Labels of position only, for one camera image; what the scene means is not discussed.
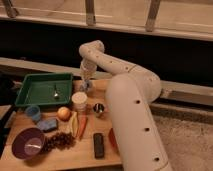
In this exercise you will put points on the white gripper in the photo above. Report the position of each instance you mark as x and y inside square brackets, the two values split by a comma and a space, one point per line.
[87, 69]

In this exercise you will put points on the blue grey towel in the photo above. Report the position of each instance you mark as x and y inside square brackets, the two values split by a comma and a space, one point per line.
[86, 86]

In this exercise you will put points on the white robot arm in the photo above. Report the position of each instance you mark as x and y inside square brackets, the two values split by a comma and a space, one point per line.
[128, 95]

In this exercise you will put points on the white lidded jar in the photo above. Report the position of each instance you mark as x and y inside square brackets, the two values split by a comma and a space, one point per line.
[79, 100]

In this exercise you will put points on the small metal cup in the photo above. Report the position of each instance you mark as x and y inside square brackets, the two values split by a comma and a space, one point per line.
[98, 109]

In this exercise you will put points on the metal spoon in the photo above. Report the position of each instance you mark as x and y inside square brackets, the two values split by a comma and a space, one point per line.
[56, 95]

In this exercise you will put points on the orange carrot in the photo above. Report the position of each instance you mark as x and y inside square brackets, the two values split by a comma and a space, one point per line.
[82, 126]

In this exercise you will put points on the red yellow apple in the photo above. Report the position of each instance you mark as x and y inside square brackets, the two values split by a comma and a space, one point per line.
[63, 113]

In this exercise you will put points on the yellow banana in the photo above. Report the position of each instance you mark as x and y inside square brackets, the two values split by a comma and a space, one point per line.
[72, 126]

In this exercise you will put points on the green plastic tray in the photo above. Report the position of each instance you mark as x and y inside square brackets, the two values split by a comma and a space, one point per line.
[38, 89]

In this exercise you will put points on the blue sponge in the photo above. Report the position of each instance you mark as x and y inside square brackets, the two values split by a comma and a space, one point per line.
[47, 125]

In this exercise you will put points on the blue plastic cup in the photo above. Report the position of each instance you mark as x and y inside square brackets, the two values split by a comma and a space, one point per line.
[33, 112]

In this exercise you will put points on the black remote control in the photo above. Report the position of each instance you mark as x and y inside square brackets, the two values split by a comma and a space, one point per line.
[98, 140]

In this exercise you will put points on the orange bowl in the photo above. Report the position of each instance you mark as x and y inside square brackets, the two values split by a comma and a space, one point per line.
[112, 139]

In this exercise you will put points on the dark grape bunch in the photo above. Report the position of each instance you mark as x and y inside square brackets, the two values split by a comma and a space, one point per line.
[59, 140]

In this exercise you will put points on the purple bowl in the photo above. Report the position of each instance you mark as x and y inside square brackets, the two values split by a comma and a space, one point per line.
[28, 143]

